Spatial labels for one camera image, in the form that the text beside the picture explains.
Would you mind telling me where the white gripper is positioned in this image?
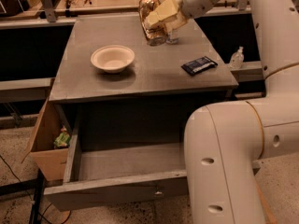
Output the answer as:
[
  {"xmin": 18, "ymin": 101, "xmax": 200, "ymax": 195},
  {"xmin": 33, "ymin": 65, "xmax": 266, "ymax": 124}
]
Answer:
[{"xmin": 145, "ymin": 0, "xmax": 214, "ymax": 33}]

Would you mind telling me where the orange drink can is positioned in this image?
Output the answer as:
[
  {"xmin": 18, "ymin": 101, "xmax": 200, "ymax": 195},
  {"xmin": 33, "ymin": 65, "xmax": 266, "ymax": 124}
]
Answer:
[{"xmin": 138, "ymin": 0, "xmax": 167, "ymax": 46}]

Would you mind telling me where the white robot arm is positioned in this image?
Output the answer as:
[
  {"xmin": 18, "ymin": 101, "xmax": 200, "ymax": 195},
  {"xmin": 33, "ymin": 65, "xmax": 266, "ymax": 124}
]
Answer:
[{"xmin": 145, "ymin": 0, "xmax": 299, "ymax": 224}]

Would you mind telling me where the open grey top drawer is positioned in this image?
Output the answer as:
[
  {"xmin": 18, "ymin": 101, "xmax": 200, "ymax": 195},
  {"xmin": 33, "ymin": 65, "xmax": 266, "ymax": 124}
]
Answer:
[{"xmin": 43, "ymin": 140, "xmax": 261, "ymax": 212}]

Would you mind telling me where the clear plastic water bottle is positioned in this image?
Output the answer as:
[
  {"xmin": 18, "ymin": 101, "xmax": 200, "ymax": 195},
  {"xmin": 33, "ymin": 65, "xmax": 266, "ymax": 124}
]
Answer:
[{"xmin": 166, "ymin": 29, "xmax": 178, "ymax": 44}]

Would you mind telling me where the dark blue snack packet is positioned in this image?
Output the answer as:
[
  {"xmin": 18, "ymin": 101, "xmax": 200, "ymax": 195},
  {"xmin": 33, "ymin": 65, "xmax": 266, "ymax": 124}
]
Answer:
[{"xmin": 181, "ymin": 56, "xmax": 218, "ymax": 76}]

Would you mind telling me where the white paper bowl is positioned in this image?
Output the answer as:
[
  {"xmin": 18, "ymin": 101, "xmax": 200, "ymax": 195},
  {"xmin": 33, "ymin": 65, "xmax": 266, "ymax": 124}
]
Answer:
[{"xmin": 91, "ymin": 45, "xmax": 135, "ymax": 74}]

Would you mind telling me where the small clear sanitizer bottle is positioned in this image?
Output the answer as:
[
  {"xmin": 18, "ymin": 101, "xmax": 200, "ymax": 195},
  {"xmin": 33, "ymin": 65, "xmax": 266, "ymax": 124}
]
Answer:
[{"xmin": 229, "ymin": 47, "xmax": 244, "ymax": 69}]

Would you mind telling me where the grey wooden cabinet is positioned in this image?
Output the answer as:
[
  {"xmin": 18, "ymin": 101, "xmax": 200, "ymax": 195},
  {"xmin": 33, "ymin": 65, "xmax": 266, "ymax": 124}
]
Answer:
[{"xmin": 49, "ymin": 13, "xmax": 239, "ymax": 151}]

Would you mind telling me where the green snack bag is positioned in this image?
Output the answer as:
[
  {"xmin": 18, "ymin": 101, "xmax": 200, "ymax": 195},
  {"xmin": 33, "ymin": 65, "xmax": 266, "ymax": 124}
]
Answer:
[{"xmin": 53, "ymin": 127, "xmax": 70, "ymax": 148}]

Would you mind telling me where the cardboard box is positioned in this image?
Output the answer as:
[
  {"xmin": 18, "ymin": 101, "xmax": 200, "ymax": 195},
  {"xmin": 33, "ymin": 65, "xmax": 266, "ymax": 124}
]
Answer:
[{"xmin": 21, "ymin": 77, "xmax": 70, "ymax": 182}]

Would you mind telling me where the black floor cable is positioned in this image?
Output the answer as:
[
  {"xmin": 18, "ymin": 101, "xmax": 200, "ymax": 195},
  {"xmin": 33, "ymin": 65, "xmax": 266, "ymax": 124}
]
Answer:
[{"xmin": 0, "ymin": 154, "xmax": 73, "ymax": 224}]

